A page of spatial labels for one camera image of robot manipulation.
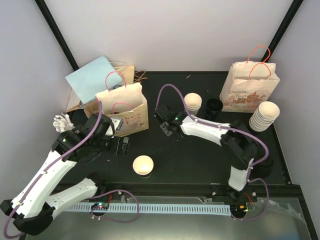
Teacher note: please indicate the cream paper bag pink sides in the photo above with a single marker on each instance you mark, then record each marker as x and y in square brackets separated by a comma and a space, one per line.
[128, 103]

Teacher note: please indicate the black sleeved paper cup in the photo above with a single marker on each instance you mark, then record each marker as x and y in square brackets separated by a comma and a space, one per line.
[143, 166]

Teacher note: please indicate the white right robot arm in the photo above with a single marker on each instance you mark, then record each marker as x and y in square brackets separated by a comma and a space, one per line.
[240, 149]

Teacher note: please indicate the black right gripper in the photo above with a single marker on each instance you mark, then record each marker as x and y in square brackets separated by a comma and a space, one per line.
[166, 131]

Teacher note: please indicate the black lid stack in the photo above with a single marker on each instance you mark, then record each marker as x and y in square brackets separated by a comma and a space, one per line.
[212, 108]

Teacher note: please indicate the Cream Bear printed paper bag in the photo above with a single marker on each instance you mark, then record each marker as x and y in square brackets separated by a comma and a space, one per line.
[248, 84]

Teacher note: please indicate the small stack paper cups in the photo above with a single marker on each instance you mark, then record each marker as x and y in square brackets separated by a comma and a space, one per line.
[193, 103]

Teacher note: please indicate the patterned flat paper bag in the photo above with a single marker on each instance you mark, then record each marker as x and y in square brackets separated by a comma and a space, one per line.
[74, 103]

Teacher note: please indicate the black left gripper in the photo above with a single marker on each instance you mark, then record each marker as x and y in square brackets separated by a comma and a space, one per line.
[124, 149]

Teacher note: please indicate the light blue slotted cable duct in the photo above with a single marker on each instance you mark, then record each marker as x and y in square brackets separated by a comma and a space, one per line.
[150, 208]

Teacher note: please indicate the light blue paper bag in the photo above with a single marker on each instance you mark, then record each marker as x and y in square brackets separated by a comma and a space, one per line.
[95, 77]

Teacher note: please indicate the black lid stacks right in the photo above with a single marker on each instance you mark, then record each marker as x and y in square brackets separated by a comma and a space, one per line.
[264, 168]

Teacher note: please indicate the tall stack paper cups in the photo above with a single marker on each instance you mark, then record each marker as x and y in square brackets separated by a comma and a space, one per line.
[264, 116]

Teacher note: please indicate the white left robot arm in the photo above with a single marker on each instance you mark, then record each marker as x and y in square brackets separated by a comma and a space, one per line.
[34, 209]

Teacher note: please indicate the brown kraft paper bag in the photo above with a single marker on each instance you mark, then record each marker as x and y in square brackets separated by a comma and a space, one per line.
[131, 75]

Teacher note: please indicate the stacked pulp cup carriers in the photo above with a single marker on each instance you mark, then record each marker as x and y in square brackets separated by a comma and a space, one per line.
[91, 108]

